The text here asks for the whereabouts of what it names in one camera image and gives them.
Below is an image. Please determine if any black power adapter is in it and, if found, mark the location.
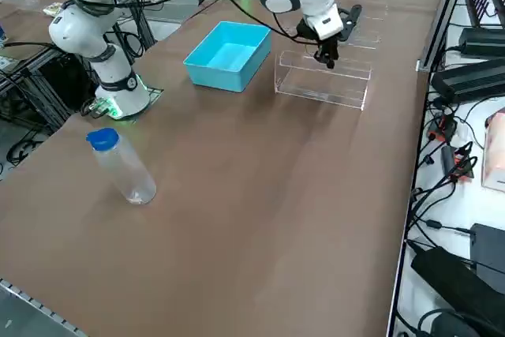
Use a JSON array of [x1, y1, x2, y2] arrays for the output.
[[410, 245, 505, 337], [431, 58, 505, 104], [458, 27, 505, 58]]

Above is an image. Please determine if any aluminium table edge rail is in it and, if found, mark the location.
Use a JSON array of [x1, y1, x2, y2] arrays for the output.
[[0, 277, 87, 337]]

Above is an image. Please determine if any clear bottle with blue cap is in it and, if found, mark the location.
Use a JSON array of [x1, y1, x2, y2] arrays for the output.
[[85, 127, 158, 207]]

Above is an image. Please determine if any clear acrylic tiered rack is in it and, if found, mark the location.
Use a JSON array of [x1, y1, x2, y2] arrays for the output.
[[273, 4, 391, 112]]

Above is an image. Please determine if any pink carton box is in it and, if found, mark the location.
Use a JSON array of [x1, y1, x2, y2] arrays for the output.
[[481, 107, 505, 193]]

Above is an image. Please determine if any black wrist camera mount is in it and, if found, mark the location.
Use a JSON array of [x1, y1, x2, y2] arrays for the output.
[[337, 4, 363, 44]]

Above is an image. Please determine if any blue plastic bin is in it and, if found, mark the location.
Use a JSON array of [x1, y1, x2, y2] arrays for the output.
[[183, 21, 272, 94]]

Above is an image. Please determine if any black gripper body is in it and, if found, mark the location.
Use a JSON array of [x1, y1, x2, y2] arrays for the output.
[[295, 17, 342, 51]]

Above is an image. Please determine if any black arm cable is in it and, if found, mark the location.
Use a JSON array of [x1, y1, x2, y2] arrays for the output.
[[185, 0, 321, 45]]

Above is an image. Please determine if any power strip with red switches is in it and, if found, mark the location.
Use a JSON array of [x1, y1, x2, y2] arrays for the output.
[[428, 113, 459, 144]]

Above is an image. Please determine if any aluminium frame rail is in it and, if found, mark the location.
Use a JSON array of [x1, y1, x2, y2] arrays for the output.
[[417, 0, 474, 73]]

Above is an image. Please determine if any small black adapter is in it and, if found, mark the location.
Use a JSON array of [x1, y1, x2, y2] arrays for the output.
[[440, 145, 459, 177]]

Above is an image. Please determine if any black flat box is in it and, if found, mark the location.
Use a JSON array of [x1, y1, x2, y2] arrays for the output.
[[470, 223, 505, 275]]

